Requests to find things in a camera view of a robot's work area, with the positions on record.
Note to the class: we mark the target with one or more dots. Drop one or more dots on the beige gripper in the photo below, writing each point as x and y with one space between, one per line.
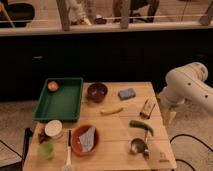
168 114

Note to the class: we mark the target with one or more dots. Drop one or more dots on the green plastic tray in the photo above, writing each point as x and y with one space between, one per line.
63 104

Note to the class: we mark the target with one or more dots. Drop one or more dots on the green cup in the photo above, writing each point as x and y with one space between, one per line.
45 151

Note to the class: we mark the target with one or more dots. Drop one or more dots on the green cucumber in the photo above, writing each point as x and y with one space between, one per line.
142 125

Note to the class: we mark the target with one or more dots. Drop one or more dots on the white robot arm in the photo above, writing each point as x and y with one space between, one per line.
185 83

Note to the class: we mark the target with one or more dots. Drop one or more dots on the orange fruit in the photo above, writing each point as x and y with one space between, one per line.
52 86

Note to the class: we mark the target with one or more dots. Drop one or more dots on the metal measuring cup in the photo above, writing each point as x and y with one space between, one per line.
139 146

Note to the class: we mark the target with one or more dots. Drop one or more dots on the yellow banana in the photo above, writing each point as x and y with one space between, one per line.
111 110

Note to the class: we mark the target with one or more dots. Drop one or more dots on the metal fork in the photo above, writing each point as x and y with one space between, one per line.
146 143

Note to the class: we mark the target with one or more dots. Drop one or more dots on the dark red bowl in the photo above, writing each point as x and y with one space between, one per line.
97 92

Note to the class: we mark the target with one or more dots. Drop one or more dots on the blue sponge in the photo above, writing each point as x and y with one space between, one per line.
126 94

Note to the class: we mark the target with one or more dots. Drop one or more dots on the grey folded cloth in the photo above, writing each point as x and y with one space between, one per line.
87 139

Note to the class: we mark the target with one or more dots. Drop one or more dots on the orange plate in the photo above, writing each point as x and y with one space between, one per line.
76 147

